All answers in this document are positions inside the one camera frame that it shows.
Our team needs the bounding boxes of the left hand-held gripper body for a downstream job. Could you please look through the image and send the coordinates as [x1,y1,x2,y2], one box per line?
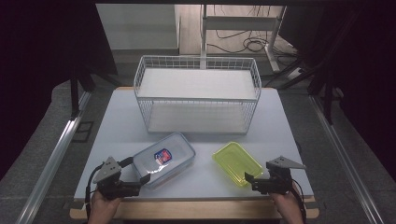
[92,156,143,201]

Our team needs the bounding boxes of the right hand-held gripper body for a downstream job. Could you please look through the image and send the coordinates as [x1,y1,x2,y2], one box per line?
[251,155,307,196]

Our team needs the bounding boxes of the yellow-green container lid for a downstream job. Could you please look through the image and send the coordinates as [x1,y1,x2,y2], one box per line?
[212,141,264,188]

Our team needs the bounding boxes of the clear container with blue-rimmed lid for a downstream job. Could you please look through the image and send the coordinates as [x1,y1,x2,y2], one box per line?
[131,132,197,189]

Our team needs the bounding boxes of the white wire two-tier rack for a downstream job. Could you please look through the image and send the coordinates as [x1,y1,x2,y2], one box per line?
[133,54,262,135]

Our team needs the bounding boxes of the person's left hand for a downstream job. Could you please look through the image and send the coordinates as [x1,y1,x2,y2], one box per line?
[87,189,123,224]

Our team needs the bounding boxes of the person's right hand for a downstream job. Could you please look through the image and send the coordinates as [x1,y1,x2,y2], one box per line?
[269,184,305,224]

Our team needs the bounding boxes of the black stand legs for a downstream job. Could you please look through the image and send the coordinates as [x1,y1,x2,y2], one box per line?
[261,55,345,125]
[68,69,122,120]

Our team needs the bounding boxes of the dark curtain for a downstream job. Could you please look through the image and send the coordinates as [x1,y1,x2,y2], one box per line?
[0,0,119,181]
[278,0,396,183]

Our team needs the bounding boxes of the white cabinet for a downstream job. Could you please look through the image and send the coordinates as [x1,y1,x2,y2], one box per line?
[95,3,181,51]

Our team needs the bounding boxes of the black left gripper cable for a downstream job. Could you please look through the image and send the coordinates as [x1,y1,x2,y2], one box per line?
[84,161,106,220]

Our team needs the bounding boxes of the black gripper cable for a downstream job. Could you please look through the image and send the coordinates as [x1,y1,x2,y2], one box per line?
[84,161,106,220]
[290,178,307,223]

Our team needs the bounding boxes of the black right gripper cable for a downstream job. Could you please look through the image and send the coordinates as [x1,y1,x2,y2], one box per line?
[290,178,307,223]

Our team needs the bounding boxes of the aluminium rail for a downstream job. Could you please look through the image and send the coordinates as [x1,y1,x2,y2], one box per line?
[308,93,386,224]
[15,91,92,224]

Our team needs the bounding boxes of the black cables on floor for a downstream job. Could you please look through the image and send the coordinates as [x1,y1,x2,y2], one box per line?
[205,5,297,59]

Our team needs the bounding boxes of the white metal stand frame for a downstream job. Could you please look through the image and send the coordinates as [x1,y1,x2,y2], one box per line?
[200,4,288,73]

